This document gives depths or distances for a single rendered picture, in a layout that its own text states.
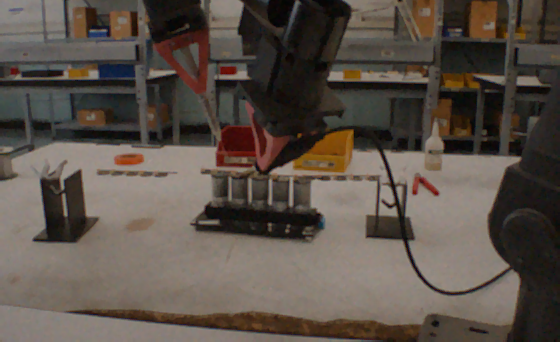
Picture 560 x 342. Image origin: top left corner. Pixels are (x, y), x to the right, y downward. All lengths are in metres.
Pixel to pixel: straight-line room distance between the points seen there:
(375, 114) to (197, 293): 4.63
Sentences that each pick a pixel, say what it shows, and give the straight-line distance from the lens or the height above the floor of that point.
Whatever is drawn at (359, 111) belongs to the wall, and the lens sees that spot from 5.06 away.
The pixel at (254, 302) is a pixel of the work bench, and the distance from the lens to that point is 0.48.
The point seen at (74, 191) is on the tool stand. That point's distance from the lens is 0.67.
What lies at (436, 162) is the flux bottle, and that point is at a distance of 0.96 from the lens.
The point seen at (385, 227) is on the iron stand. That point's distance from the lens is 0.66.
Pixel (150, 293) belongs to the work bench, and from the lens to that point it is 0.51.
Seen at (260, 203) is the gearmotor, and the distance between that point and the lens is 0.65.
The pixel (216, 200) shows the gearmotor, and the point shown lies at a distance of 0.67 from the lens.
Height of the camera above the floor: 0.99
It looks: 14 degrees down
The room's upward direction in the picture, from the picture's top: straight up
